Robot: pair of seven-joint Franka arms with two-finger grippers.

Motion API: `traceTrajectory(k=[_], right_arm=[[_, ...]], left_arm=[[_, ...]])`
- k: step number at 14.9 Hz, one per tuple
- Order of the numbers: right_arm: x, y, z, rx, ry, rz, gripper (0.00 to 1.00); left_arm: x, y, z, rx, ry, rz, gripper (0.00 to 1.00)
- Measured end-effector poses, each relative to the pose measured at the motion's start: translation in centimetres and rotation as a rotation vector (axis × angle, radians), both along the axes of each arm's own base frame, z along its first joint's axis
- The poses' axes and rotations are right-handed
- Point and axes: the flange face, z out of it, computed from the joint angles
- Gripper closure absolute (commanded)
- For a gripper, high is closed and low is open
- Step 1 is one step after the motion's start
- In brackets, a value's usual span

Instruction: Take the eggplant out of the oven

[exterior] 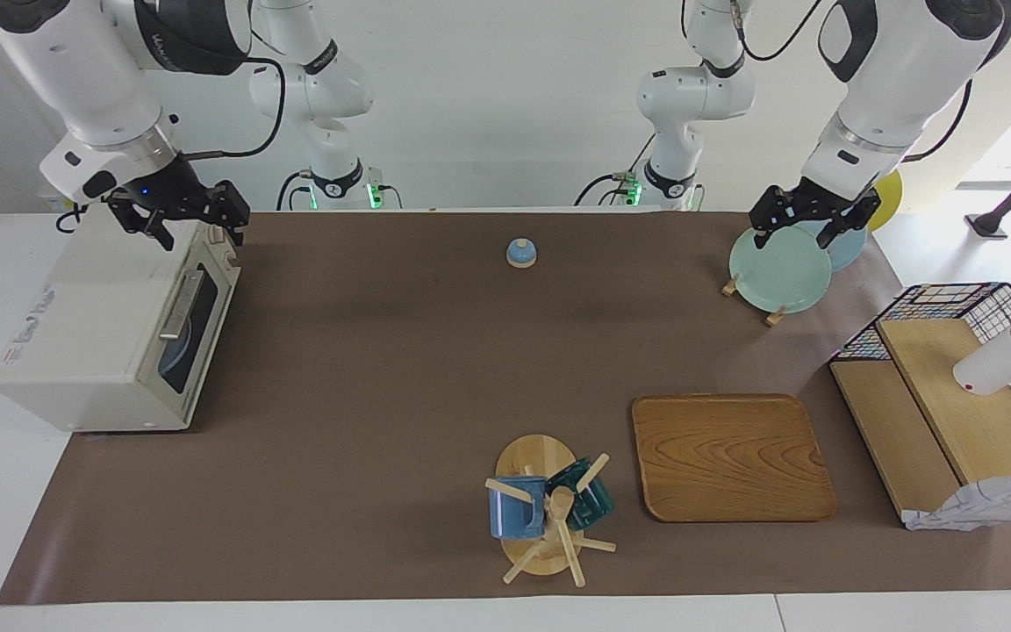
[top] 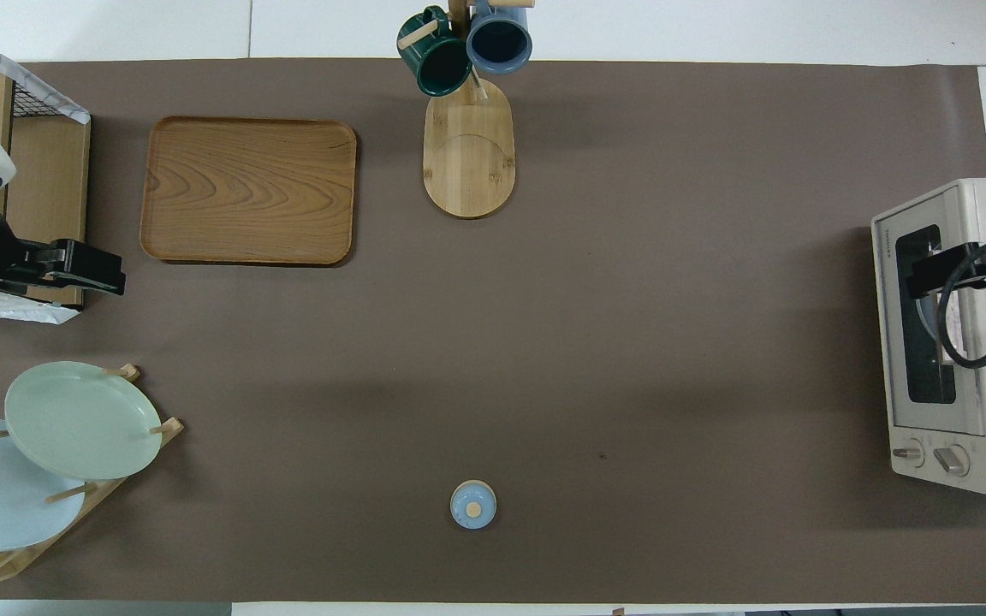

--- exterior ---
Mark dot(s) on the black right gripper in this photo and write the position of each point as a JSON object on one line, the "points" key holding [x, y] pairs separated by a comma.
{"points": [[163, 186]]}

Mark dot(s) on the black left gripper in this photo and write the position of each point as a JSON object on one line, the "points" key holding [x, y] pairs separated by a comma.
{"points": [[826, 200]]}

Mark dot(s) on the light blue serving plate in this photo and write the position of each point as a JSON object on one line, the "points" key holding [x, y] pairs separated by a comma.
{"points": [[174, 355]]}

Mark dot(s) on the white toaster oven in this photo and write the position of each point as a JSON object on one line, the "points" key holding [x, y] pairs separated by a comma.
{"points": [[84, 333]]}

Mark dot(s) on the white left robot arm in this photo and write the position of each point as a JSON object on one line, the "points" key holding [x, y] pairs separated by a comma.
{"points": [[892, 79]]}

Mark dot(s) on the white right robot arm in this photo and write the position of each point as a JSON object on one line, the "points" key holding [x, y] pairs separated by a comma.
{"points": [[84, 79]]}

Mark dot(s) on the light blue racked plate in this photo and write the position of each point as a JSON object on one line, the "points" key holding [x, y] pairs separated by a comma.
{"points": [[848, 252]]}

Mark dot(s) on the pale green plate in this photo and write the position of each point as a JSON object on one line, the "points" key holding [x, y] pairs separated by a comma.
{"points": [[777, 272]]}

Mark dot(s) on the yellow disc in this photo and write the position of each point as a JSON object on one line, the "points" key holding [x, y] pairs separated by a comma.
{"points": [[890, 197]]}

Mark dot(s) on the wooden plate rack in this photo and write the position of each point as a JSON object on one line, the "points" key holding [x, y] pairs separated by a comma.
{"points": [[775, 316]]}

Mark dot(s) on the white cup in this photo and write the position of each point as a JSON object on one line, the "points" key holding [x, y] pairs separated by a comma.
{"points": [[1001, 360]]}

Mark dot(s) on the wooden tray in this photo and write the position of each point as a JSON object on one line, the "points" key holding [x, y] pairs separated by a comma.
{"points": [[729, 456]]}

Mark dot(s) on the wooden step shelf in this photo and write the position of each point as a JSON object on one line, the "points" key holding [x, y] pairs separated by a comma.
{"points": [[971, 412]]}

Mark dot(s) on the brown table mat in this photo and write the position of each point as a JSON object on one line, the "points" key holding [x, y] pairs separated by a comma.
{"points": [[383, 395]]}

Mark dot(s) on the small blue bell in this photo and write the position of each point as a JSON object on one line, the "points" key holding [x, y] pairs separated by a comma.
{"points": [[521, 254]]}

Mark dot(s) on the white patterned cloth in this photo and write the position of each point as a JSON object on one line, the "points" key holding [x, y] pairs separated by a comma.
{"points": [[979, 505]]}

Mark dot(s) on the dark green mug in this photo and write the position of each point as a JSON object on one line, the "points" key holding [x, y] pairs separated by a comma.
{"points": [[593, 505]]}

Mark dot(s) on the wooden mug tree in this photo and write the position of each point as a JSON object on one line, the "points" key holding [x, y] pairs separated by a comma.
{"points": [[536, 456]]}

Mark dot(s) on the blue mug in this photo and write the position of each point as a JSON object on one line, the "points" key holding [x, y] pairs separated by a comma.
{"points": [[514, 513]]}

